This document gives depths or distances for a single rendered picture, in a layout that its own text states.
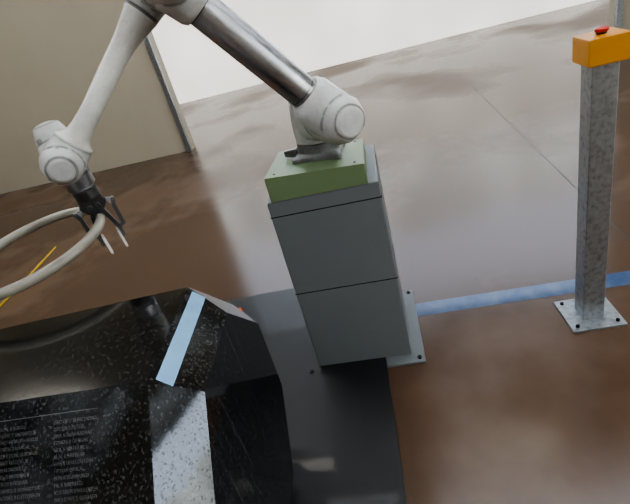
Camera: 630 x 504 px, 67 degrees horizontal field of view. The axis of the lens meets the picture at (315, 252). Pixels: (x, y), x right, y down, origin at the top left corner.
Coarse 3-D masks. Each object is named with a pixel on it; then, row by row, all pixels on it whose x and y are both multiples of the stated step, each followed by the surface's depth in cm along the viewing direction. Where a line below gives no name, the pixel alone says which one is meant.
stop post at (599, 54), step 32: (608, 32) 143; (608, 64) 144; (608, 96) 149; (608, 128) 154; (608, 160) 159; (608, 192) 165; (608, 224) 171; (576, 256) 186; (576, 288) 193; (576, 320) 193; (608, 320) 189
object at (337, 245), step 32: (352, 192) 164; (288, 224) 172; (320, 224) 171; (352, 224) 170; (384, 224) 170; (288, 256) 179; (320, 256) 178; (352, 256) 177; (384, 256) 176; (320, 288) 185; (352, 288) 184; (384, 288) 183; (320, 320) 193; (352, 320) 192; (384, 320) 191; (416, 320) 217; (320, 352) 202; (352, 352) 201; (384, 352) 200; (416, 352) 199
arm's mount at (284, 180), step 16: (352, 144) 183; (288, 160) 179; (320, 160) 171; (336, 160) 167; (352, 160) 164; (272, 176) 164; (288, 176) 162; (304, 176) 162; (320, 176) 161; (336, 176) 161; (352, 176) 161; (272, 192) 166; (288, 192) 165; (304, 192) 165; (320, 192) 164
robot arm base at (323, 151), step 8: (320, 144) 169; (328, 144) 170; (344, 144) 182; (288, 152) 179; (296, 152) 177; (304, 152) 172; (312, 152) 171; (320, 152) 170; (328, 152) 170; (336, 152) 170; (296, 160) 172; (304, 160) 172; (312, 160) 171
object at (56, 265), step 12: (48, 216) 167; (60, 216) 166; (72, 216) 166; (96, 216) 151; (24, 228) 165; (36, 228) 167; (96, 228) 144; (0, 240) 162; (12, 240) 164; (84, 240) 139; (72, 252) 135; (48, 264) 132; (60, 264) 132; (36, 276) 129; (48, 276) 131; (0, 288) 128; (12, 288) 128; (24, 288) 129
